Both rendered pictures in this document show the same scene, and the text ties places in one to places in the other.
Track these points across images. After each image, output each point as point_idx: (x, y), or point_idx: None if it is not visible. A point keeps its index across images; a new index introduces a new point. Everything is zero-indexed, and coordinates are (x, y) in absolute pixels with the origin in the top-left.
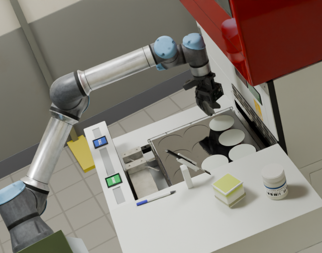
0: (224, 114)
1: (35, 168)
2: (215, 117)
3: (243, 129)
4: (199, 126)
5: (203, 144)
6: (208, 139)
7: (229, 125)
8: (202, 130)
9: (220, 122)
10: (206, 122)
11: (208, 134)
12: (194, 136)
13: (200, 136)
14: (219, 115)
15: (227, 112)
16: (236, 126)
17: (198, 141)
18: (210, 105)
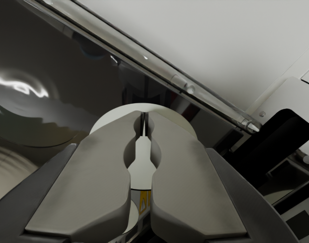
0: (197, 132)
1: None
2: (163, 108)
3: (143, 223)
4: (66, 77)
5: None
6: (31, 164)
7: (143, 182)
8: (55, 107)
9: (142, 149)
10: (111, 93)
11: (53, 147)
12: None
13: (21, 127)
14: (183, 116)
15: (218, 136)
16: (147, 203)
17: None
18: (156, 168)
